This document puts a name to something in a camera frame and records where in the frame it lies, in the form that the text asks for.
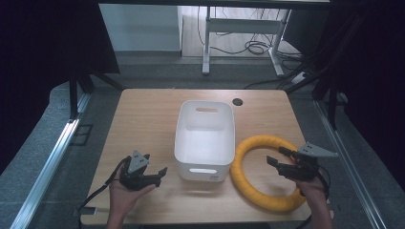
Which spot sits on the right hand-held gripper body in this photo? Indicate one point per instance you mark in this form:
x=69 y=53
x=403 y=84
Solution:
x=307 y=162

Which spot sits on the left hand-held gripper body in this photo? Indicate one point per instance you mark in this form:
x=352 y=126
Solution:
x=137 y=162

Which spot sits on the white plastic storage bin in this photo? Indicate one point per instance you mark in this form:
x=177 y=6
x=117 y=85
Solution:
x=203 y=144

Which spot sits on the person's right hand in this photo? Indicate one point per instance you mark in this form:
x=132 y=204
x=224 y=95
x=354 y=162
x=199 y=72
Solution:
x=313 y=191

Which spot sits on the person's left hand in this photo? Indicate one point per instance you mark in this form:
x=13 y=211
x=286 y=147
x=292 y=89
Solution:
x=124 y=198

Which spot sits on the black metal stand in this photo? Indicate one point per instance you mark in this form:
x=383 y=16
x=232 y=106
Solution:
x=332 y=95
x=74 y=95

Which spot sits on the white power strip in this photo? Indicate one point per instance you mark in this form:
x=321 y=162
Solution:
x=299 y=77

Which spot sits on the dark curtain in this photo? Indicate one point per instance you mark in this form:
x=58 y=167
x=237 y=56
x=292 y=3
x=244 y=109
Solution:
x=375 y=79
x=41 y=47

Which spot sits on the white board panel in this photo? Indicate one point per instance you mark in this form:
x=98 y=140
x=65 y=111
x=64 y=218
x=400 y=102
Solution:
x=140 y=27

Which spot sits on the aluminium rail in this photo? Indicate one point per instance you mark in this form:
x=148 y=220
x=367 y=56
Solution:
x=350 y=168
x=44 y=178

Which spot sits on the black floor bracket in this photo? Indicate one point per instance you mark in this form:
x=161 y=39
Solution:
x=82 y=135

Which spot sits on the white metal desk frame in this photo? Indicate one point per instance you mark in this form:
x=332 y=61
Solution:
x=242 y=26

